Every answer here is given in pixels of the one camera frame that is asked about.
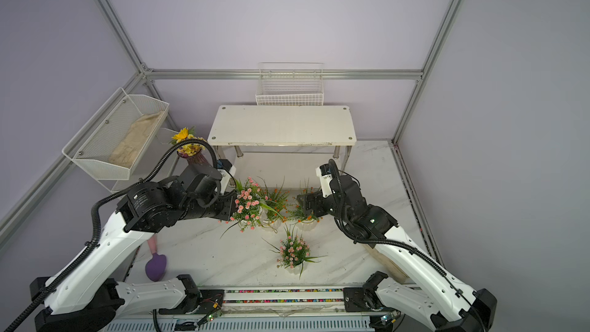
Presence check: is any purple glass vase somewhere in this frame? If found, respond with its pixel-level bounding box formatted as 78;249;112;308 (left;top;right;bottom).
177;151;210;165

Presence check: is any beige cloth in basket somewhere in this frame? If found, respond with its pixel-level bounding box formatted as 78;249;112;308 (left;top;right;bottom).
108;112;163;168

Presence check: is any yellow artificial flower bouquet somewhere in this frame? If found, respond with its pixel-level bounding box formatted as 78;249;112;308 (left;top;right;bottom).
170;128;204;158

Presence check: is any beige work glove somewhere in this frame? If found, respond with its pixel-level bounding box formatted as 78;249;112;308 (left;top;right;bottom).
364;244;410;284

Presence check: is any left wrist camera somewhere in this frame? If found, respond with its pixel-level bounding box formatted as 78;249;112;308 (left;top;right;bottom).
217;158;236;194

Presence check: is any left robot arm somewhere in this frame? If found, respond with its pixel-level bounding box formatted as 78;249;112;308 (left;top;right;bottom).
6;139;236;331

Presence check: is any white mesh wall basket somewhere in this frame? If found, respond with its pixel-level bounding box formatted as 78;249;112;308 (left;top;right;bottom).
62;88;169;181
110;128;180;195

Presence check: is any white mesh lower wall basket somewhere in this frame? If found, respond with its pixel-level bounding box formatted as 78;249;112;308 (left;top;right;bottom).
110;128;180;195

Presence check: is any white wire wall basket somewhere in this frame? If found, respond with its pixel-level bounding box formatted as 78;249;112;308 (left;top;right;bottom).
255;62;324;106

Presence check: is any orange flower pot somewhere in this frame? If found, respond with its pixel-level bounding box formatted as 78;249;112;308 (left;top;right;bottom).
261;181;289;234
286;181;321;231

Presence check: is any white mesh upper wall basket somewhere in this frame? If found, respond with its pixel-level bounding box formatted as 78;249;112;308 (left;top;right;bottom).
62;88;169;181

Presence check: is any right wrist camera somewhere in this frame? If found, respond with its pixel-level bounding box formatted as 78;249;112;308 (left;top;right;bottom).
316;164;333;198

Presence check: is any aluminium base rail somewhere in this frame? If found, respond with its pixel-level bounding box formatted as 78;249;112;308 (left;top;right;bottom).
89;283;473;320

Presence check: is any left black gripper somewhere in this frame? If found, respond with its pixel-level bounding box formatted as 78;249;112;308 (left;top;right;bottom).
180;192;241;223

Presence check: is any white two-tier metal rack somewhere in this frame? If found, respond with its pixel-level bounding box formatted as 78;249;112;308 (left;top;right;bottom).
208;105;357;188

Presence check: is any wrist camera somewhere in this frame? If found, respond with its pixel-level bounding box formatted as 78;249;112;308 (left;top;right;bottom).
316;164;333;198
217;158;236;194

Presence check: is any pink flower pot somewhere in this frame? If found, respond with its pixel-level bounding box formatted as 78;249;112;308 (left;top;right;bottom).
267;226;324;278
220;178;266;233

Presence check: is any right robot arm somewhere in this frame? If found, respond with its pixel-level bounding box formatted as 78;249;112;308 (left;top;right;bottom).
297;159;497;331

